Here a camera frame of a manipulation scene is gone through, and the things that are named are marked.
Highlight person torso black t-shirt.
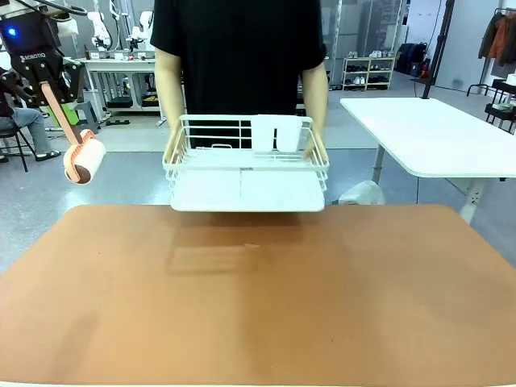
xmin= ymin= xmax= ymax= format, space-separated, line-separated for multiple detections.
xmin=149 ymin=0 xmax=328 ymax=149

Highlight white plastic bag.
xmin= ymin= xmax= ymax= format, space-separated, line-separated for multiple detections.
xmin=337 ymin=180 xmax=387 ymax=206

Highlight white side table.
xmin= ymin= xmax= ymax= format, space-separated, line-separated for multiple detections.
xmin=339 ymin=96 xmax=516 ymax=225

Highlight wooden shoe rack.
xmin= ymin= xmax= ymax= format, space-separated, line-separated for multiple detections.
xmin=342 ymin=56 xmax=397 ymax=92

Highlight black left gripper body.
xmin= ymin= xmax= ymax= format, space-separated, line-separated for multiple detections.
xmin=0 ymin=11 xmax=65 ymax=85

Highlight person right forearm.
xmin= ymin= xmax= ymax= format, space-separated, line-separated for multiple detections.
xmin=154 ymin=47 xmax=187 ymax=140

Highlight black folding chair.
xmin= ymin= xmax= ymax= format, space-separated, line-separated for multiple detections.
xmin=0 ymin=123 xmax=36 ymax=173

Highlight white utensil cup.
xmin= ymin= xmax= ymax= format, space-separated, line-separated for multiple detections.
xmin=252 ymin=114 xmax=277 ymax=153
xmin=275 ymin=116 xmax=304 ymax=153

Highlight black bags pile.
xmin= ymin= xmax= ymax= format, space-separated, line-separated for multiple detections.
xmin=396 ymin=41 xmax=429 ymax=78

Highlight person left hand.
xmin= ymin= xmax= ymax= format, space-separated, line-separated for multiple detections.
xmin=302 ymin=127 xmax=327 ymax=160

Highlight grey plastic stool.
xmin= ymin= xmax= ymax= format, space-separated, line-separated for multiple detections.
xmin=73 ymin=100 xmax=100 ymax=135

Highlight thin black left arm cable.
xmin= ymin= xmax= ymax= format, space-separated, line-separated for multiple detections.
xmin=15 ymin=0 xmax=89 ymax=18

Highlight person left forearm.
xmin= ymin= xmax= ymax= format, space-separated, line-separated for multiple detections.
xmin=299 ymin=60 xmax=330 ymax=136

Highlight white wire dish rack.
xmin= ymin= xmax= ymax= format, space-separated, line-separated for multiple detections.
xmin=162 ymin=114 xmax=331 ymax=214

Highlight person right hand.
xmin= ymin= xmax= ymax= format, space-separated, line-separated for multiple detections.
xmin=166 ymin=120 xmax=189 ymax=159

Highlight white background workbench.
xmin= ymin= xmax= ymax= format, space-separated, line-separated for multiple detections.
xmin=78 ymin=56 xmax=169 ymax=127

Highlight black pole stand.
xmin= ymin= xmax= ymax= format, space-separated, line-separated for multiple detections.
xmin=421 ymin=0 xmax=457 ymax=100

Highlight black utility cart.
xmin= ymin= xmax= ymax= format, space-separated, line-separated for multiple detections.
xmin=466 ymin=78 xmax=516 ymax=135

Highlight hanging jackets on rack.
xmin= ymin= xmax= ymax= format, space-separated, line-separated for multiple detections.
xmin=478 ymin=7 xmax=516 ymax=70

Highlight seated person in jeans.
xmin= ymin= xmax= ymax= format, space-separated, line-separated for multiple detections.
xmin=0 ymin=67 xmax=62 ymax=163

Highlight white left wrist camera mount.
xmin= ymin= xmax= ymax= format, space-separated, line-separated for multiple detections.
xmin=55 ymin=15 xmax=80 ymax=40

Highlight pink lint roller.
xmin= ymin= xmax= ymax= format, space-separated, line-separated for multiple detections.
xmin=40 ymin=80 xmax=107 ymax=185

